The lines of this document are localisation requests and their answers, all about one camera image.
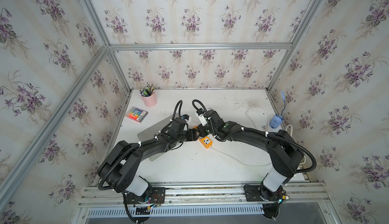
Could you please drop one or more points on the pens in cup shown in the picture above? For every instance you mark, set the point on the pens in cup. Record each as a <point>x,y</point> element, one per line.
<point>147,91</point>

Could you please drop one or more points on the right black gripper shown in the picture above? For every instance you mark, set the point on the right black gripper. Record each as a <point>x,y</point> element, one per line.
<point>200,130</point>

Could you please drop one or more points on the colourful sticky note pad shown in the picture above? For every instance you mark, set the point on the colourful sticky note pad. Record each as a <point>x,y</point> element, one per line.
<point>136,114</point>

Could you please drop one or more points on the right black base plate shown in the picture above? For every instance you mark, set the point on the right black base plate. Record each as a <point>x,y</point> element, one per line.
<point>255,192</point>

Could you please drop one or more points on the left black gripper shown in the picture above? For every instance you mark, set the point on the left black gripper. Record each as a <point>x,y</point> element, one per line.
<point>192,135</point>

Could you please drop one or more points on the pink pen cup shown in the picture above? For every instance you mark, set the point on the pink pen cup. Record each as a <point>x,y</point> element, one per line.
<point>149,101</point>

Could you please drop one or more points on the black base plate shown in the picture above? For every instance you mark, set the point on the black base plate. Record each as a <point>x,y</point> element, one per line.
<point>255,192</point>
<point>152,195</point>

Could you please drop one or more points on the orange power strip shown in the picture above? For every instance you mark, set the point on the orange power strip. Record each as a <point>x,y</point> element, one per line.
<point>205,141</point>

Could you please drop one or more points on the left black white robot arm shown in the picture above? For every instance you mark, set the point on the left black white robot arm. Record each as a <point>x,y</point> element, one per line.
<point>118,170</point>

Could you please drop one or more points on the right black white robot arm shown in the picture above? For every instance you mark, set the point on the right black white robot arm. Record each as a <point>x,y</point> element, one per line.
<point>287,157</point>

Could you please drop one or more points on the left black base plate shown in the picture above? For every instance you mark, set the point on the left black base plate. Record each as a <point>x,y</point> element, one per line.
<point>152,195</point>

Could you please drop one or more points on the silver laptop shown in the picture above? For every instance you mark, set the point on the silver laptop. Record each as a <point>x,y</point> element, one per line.
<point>153,130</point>

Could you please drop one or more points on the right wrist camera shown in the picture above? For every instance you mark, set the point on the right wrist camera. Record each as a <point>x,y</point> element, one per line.
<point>202,119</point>

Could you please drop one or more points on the aluminium mounting rail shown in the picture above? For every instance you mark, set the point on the aluminium mounting rail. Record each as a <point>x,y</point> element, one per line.
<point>205,193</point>

